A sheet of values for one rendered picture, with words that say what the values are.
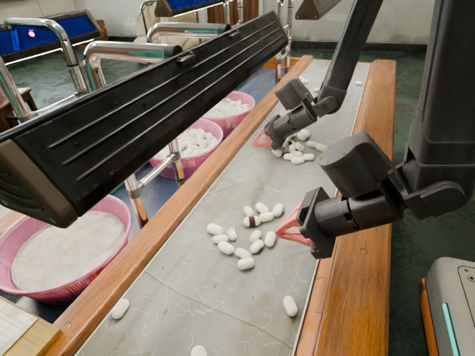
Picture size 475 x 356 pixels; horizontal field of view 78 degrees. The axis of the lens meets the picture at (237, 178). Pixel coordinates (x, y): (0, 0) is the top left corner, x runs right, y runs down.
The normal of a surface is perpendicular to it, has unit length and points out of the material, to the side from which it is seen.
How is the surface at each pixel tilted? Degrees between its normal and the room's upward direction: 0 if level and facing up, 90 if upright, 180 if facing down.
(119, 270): 0
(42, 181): 58
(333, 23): 90
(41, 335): 0
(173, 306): 0
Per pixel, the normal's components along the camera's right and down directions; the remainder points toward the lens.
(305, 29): -0.32, 0.57
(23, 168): 0.75, -0.25
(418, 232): -0.04, -0.80
